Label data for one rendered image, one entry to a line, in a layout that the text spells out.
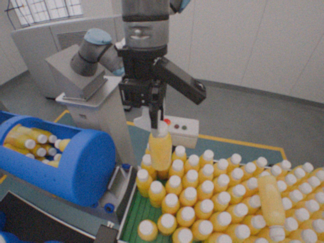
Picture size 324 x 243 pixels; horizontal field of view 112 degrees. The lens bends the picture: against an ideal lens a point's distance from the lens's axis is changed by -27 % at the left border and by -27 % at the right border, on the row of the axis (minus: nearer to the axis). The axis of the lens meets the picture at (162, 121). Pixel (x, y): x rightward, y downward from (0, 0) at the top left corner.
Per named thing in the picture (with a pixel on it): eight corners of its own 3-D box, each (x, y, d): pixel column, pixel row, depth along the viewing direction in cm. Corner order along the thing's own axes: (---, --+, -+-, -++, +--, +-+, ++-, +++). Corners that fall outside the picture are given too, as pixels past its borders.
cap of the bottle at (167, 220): (159, 224, 40) (159, 224, 38) (164, 213, 42) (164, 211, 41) (171, 229, 39) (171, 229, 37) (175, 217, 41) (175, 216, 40)
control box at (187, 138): (158, 128, 79) (158, 113, 72) (195, 133, 76) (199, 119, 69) (154, 143, 72) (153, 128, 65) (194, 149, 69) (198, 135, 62)
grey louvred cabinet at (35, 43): (60, 87, 314) (33, 25, 214) (139, 96, 277) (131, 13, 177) (44, 100, 276) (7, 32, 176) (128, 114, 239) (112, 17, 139)
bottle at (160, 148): (173, 158, 51) (176, 125, 39) (165, 174, 46) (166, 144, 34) (156, 152, 53) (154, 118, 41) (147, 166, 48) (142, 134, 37)
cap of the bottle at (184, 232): (179, 244, 36) (180, 244, 34) (176, 231, 38) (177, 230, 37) (192, 241, 36) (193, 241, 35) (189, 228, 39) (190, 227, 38)
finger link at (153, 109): (153, 120, 34) (153, 84, 29) (160, 121, 34) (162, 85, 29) (147, 132, 30) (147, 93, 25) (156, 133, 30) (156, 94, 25)
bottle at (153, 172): (148, 169, 72) (145, 151, 60) (159, 175, 69) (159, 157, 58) (140, 179, 67) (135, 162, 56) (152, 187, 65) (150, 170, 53)
